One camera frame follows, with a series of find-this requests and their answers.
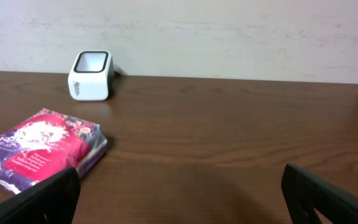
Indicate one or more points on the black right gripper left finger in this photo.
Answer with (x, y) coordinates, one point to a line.
(52, 200)

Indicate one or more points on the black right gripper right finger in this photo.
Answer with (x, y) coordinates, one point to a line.
(306, 195)

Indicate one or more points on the pink purple tissue pack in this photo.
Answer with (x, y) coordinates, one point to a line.
(45, 144)

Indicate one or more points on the white barcode scanner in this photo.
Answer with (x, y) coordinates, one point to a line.
(91, 75)

